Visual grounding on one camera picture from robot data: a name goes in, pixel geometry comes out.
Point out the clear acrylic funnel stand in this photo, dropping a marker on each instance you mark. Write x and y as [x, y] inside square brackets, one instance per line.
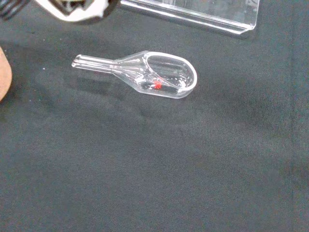
[193, 14]

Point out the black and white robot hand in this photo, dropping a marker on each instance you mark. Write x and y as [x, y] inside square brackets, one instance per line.
[79, 13]

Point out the clear glass weighing funnel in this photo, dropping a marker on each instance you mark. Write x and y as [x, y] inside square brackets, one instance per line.
[166, 75]

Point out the black bench cloth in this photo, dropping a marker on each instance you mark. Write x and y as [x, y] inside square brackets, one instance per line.
[154, 157]

